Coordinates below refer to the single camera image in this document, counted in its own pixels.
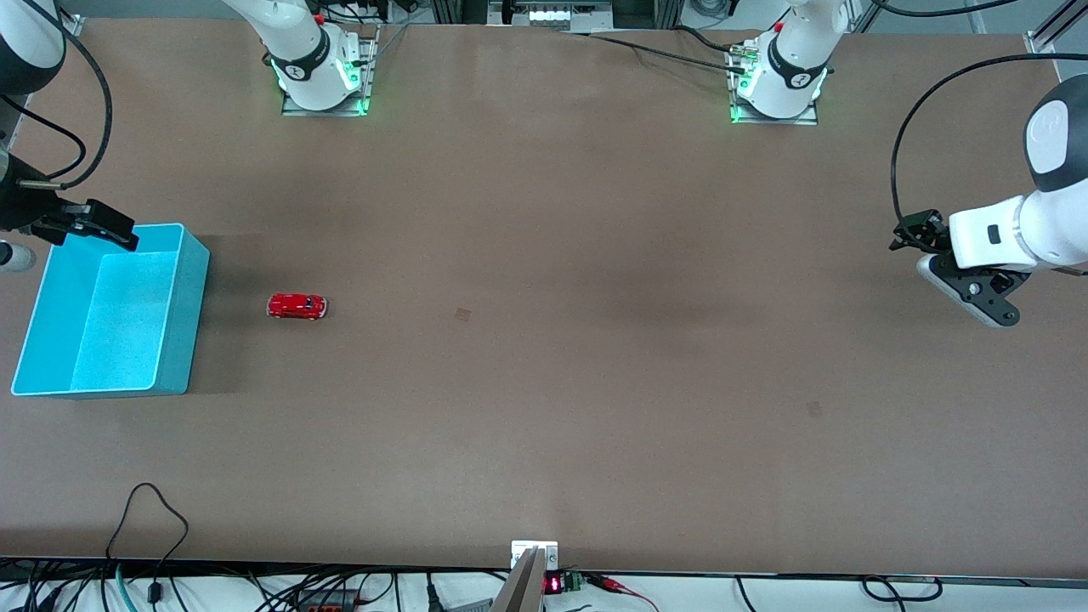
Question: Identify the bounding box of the red beetle toy car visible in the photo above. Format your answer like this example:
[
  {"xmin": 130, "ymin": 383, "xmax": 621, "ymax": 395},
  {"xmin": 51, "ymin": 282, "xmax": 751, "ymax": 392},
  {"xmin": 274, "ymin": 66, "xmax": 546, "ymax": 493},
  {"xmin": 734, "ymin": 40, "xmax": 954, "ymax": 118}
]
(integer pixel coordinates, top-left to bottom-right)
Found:
[{"xmin": 266, "ymin": 292, "xmax": 329, "ymax": 320}]

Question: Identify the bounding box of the blue plastic box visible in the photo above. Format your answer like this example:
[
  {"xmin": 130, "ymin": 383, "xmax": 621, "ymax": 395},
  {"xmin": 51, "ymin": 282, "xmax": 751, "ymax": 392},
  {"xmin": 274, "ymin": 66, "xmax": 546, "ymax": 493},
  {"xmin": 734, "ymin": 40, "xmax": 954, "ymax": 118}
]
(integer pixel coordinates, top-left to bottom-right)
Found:
[{"xmin": 10, "ymin": 223, "xmax": 211, "ymax": 398}]

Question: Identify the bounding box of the white lit device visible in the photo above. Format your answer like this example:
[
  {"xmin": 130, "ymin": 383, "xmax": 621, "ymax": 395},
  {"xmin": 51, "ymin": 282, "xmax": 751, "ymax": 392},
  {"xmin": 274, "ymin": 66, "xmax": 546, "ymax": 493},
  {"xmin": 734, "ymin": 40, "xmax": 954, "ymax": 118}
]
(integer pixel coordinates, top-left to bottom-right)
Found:
[{"xmin": 527, "ymin": 4, "xmax": 613, "ymax": 26}]

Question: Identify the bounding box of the orange connector block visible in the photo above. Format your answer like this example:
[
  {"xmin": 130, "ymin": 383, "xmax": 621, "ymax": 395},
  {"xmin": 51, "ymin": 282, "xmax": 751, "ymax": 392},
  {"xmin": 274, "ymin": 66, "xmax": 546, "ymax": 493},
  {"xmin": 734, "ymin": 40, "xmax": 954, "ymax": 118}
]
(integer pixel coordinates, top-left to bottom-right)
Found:
[{"xmin": 293, "ymin": 591, "xmax": 358, "ymax": 612}]

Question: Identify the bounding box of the grey metal bar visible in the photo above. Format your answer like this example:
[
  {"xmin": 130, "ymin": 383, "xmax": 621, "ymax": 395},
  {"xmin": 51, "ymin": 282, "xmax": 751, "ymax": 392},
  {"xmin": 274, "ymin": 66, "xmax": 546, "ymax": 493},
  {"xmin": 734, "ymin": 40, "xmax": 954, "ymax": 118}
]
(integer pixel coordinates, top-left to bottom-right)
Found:
[{"xmin": 491, "ymin": 548, "xmax": 545, "ymax": 612}]

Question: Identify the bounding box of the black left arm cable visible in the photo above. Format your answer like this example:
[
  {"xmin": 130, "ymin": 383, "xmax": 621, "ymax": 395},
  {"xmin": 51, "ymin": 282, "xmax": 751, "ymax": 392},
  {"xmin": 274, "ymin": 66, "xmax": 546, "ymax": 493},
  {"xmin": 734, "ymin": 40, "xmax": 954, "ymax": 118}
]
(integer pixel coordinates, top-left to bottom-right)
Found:
[{"xmin": 890, "ymin": 53, "xmax": 1088, "ymax": 226}]

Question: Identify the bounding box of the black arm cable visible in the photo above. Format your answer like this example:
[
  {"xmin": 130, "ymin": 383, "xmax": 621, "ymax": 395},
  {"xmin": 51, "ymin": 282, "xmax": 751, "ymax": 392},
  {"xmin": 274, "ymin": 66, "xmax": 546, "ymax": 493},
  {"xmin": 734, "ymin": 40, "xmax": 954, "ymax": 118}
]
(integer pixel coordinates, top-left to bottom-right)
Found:
[
  {"xmin": 890, "ymin": 53, "xmax": 1088, "ymax": 226},
  {"xmin": 0, "ymin": 0, "xmax": 113, "ymax": 190}
]

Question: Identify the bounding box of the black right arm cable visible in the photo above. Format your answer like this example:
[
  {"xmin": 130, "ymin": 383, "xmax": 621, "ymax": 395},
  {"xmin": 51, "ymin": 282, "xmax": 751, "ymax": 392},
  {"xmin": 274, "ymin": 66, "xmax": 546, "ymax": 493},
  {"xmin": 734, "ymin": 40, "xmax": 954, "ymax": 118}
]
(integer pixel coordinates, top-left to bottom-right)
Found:
[{"xmin": 0, "ymin": 0, "xmax": 113, "ymax": 190}]

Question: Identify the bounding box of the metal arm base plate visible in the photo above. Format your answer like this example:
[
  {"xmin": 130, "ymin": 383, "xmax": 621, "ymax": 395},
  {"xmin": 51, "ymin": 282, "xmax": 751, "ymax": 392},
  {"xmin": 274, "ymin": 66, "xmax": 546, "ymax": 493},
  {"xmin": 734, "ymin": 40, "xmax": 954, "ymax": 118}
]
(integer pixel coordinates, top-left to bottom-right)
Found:
[
  {"xmin": 728, "ymin": 38, "xmax": 821, "ymax": 127},
  {"xmin": 280, "ymin": 25, "xmax": 379, "ymax": 117}
]

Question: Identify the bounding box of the black cable on table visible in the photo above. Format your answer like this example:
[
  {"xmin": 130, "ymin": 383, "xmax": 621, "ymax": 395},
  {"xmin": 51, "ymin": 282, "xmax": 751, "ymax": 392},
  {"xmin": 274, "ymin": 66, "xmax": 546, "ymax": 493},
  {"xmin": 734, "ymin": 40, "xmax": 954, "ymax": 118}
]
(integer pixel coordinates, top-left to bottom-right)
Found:
[{"xmin": 565, "ymin": 27, "xmax": 749, "ymax": 76}]

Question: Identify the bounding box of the thin black looped cable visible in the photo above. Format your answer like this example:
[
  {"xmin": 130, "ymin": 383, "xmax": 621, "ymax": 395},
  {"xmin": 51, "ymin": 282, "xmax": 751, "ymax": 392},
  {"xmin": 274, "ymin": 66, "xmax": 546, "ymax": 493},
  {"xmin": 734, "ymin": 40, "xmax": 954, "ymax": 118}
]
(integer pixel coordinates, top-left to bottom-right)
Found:
[{"xmin": 106, "ymin": 483, "xmax": 190, "ymax": 604}]

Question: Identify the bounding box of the coiled black cable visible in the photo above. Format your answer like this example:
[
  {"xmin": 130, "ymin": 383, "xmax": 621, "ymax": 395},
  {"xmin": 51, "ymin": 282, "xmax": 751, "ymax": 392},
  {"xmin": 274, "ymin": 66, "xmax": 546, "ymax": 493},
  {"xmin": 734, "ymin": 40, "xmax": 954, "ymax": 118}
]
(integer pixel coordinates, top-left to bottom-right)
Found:
[{"xmin": 858, "ymin": 576, "xmax": 944, "ymax": 603}]

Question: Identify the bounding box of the red clip wire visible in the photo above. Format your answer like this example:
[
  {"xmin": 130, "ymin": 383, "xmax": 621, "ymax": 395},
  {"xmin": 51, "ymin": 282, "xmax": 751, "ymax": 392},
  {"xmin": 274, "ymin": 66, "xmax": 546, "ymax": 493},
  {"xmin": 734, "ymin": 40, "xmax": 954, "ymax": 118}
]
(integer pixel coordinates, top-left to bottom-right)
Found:
[{"xmin": 586, "ymin": 574, "xmax": 660, "ymax": 612}]

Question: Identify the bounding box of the white metal bracket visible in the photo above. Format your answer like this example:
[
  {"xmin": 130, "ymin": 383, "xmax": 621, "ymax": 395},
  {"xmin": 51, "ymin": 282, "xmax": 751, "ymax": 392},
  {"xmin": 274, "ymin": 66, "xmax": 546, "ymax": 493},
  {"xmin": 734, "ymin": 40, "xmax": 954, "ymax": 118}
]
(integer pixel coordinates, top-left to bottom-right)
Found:
[{"xmin": 511, "ymin": 541, "xmax": 559, "ymax": 570}]

